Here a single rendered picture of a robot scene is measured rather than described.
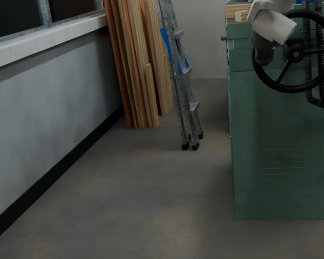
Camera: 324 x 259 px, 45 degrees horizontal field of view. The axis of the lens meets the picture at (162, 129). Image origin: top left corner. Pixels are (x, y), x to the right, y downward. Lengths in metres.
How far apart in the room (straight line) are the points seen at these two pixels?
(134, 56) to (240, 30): 1.43
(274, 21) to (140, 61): 1.91
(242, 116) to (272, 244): 0.56
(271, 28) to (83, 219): 1.37
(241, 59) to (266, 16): 0.53
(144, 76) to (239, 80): 1.42
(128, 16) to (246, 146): 1.50
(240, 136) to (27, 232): 1.12
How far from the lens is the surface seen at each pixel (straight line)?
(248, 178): 1.80
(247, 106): 1.66
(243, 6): 1.75
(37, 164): 2.33
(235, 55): 1.61
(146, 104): 2.99
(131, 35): 2.89
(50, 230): 2.05
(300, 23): 1.51
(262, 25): 1.11
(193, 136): 2.56
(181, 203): 2.06
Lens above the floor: 1.12
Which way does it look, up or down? 22 degrees down
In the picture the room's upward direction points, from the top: 6 degrees counter-clockwise
